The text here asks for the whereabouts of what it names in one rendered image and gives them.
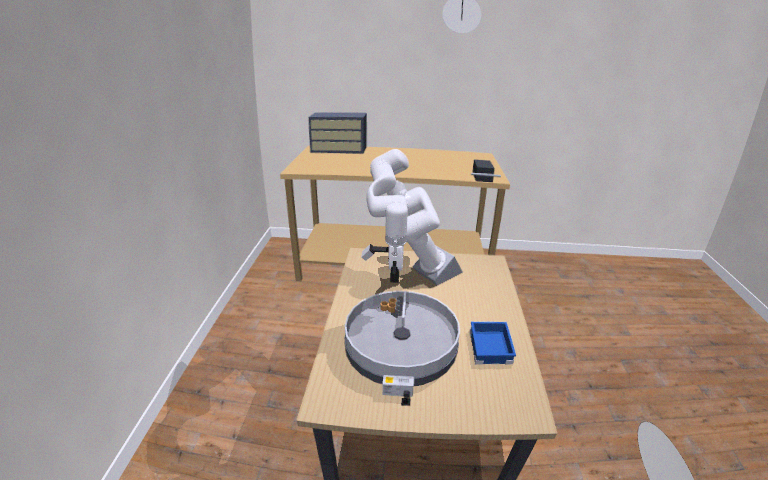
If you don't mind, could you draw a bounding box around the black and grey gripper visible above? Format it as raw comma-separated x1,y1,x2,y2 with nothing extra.
385,240,406,283

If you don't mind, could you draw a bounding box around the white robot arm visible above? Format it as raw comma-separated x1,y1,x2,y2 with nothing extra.
366,149,446,273

